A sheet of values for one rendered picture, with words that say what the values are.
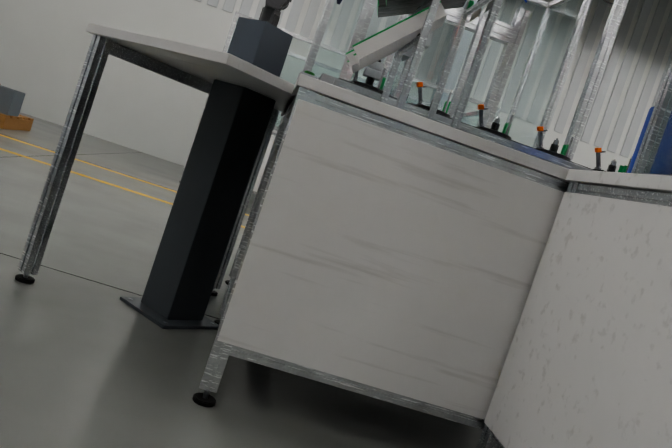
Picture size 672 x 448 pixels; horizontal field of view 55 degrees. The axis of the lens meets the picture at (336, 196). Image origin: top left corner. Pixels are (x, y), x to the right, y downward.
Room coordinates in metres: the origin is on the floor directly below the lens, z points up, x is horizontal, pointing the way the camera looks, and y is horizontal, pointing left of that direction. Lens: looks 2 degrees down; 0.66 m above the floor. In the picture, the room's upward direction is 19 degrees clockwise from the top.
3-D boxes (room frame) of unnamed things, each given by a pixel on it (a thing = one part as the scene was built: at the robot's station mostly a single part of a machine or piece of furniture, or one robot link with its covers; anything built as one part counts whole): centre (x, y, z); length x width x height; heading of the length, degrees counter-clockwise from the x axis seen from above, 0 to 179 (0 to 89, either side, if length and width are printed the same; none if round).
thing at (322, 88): (2.42, -0.42, 0.84); 1.50 x 1.41 x 0.03; 7
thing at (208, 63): (2.23, 0.38, 0.84); 0.90 x 0.70 x 0.03; 143
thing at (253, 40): (2.26, 0.42, 0.96); 0.14 x 0.14 x 0.20; 53
